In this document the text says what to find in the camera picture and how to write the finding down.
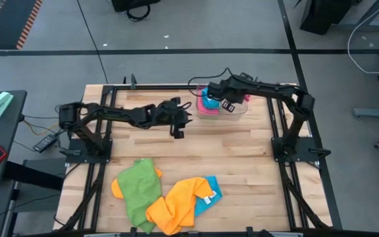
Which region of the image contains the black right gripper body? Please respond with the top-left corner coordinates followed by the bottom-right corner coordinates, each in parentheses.
top-left (220, 75), bottom-right (249, 113)

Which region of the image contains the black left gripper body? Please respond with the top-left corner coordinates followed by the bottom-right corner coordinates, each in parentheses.
top-left (151, 97), bottom-right (190, 139)

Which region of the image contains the blue microfiber towel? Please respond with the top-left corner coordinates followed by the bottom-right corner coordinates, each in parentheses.
top-left (201, 87), bottom-right (222, 110)
top-left (194, 175), bottom-right (223, 217)

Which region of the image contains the clear plastic bin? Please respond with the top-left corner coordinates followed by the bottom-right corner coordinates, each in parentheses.
top-left (195, 84), bottom-right (249, 121)

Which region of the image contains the orange microfiber towel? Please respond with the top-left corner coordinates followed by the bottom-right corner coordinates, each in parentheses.
top-left (145, 176), bottom-right (214, 236)
top-left (111, 167), bottom-right (163, 200)

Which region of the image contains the green microfiber towel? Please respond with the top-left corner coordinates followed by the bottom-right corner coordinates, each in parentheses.
top-left (116, 157), bottom-right (163, 234)

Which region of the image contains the black equipment box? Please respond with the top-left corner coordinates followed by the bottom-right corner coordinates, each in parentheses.
top-left (111, 0), bottom-right (161, 13)

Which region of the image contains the black cabinet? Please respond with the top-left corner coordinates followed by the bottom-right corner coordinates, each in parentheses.
top-left (299, 0), bottom-right (353, 36)

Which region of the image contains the black power adapter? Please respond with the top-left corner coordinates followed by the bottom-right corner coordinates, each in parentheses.
top-left (33, 134), bottom-right (58, 153)

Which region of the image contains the gray desk foot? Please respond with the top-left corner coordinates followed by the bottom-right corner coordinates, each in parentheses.
top-left (353, 107), bottom-right (379, 119)

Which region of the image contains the gray desk leg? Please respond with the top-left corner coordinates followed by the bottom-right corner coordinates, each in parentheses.
top-left (337, 0), bottom-right (379, 33)

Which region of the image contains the black side desk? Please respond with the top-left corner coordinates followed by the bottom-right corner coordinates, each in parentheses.
top-left (0, 90), bottom-right (28, 187)

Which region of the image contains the black mat with orange stripes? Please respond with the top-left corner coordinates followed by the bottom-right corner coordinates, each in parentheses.
top-left (0, 0), bottom-right (44, 50)

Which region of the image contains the coiled black cable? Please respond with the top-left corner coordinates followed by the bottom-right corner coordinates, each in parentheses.
top-left (126, 3), bottom-right (151, 22)

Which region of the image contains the thin black floor cable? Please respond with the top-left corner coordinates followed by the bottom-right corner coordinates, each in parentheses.
top-left (76, 0), bottom-right (109, 85)

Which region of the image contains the white floor cable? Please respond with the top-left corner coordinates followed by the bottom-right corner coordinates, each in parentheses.
top-left (346, 0), bottom-right (379, 75)

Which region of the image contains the yellow cable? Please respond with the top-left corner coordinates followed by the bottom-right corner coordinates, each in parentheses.
top-left (23, 118), bottom-right (61, 136)

